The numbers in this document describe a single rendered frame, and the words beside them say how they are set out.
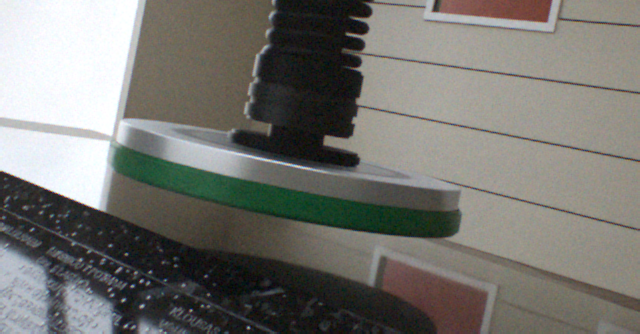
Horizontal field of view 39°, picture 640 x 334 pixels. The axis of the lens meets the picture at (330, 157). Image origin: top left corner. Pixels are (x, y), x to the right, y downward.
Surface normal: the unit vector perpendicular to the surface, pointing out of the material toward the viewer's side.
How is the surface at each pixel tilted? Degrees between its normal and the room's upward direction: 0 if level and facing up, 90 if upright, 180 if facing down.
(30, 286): 45
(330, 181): 90
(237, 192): 90
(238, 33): 90
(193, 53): 90
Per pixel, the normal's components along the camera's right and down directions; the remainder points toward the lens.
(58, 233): -0.32, -0.76
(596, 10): -0.67, -0.10
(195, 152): -0.44, -0.04
